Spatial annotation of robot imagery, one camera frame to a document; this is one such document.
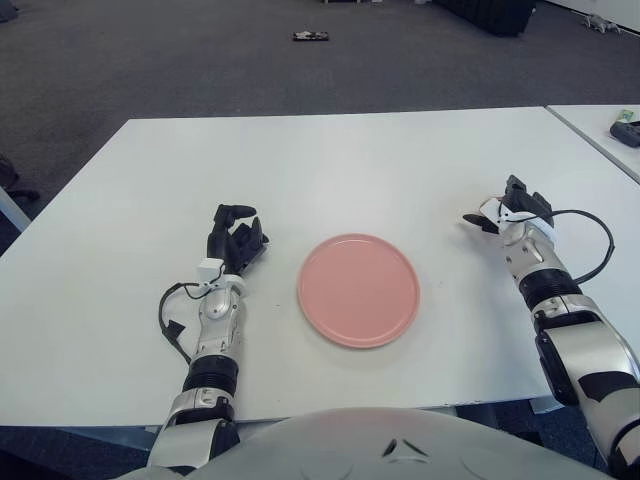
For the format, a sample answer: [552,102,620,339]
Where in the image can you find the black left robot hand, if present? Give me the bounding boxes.
[197,203,270,284]

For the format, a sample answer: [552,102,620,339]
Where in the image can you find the grey robot torso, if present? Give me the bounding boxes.
[107,407,614,480]

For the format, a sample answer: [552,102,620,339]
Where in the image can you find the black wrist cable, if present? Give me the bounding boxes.
[158,282,232,364]
[504,208,616,284]

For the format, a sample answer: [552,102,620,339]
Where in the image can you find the white table leg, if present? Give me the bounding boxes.
[0,185,31,234]

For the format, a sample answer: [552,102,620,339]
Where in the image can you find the black box furniture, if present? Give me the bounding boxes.
[432,0,537,37]

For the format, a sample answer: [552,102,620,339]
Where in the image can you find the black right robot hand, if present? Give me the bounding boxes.
[462,174,554,235]

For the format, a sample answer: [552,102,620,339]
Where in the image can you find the pink round plate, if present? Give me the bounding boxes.
[297,232,421,350]

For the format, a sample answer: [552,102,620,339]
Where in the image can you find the dark chair base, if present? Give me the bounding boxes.
[0,153,41,199]

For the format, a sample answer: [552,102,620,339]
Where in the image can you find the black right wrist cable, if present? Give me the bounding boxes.
[504,208,616,284]

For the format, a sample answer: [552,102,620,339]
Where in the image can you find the small grey floor robot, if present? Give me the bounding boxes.
[579,14,621,34]

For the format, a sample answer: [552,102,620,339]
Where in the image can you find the black handheld controller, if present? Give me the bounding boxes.
[608,119,640,147]

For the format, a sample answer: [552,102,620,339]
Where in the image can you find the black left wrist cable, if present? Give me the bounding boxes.
[158,282,232,364]

